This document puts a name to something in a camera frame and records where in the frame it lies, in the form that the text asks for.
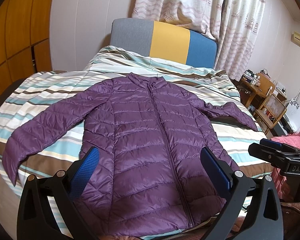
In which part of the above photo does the purple quilted down jacket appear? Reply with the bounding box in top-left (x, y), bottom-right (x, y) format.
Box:
top-left (2, 74), bottom-right (257, 237)

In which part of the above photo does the pink blanket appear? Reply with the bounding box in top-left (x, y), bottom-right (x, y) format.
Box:
top-left (266, 132), bottom-right (300, 202)

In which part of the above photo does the wooden rattan chair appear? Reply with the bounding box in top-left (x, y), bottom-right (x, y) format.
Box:
top-left (254, 87), bottom-right (287, 134)

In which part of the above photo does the wooden desk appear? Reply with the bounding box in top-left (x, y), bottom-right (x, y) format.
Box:
top-left (237, 73), bottom-right (275, 108)

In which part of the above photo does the striped bed duvet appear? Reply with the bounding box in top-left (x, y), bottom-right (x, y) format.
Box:
top-left (0, 46), bottom-right (273, 239)

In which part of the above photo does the patterned pink white curtain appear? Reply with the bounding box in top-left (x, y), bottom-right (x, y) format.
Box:
top-left (132, 0), bottom-right (266, 81)

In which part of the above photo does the grey yellow blue headboard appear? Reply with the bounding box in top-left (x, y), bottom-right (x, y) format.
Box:
top-left (110, 18), bottom-right (217, 68)

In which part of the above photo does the wooden wardrobe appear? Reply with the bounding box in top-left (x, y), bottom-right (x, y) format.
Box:
top-left (0, 0), bottom-right (52, 97)

